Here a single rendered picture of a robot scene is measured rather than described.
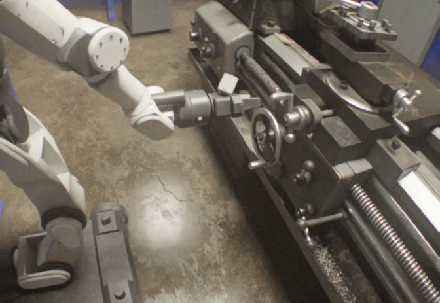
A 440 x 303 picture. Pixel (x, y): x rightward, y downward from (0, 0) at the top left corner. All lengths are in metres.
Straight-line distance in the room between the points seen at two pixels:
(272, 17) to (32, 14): 1.19
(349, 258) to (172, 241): 0.85
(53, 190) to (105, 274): 0.56
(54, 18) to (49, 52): 0.05
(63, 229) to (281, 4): 1.28
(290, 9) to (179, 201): 1.16
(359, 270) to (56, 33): 1.18
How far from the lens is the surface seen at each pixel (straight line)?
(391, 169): 0.92
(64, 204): 0.90
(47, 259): 1.19
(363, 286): 1.21
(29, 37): 0.47
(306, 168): 0.87
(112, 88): 0.57
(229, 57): 1.50
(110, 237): 1.38
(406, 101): 0.90
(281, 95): 0.83
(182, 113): 0.69
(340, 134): 0.88
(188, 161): 1.88
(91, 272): 1.35
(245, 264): 1.53
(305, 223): 0.89
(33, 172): 0.77
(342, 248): 1.24
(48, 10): 0.47
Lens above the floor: 1.38
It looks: 42 degrees down
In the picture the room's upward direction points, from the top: 8 degrees clockwise
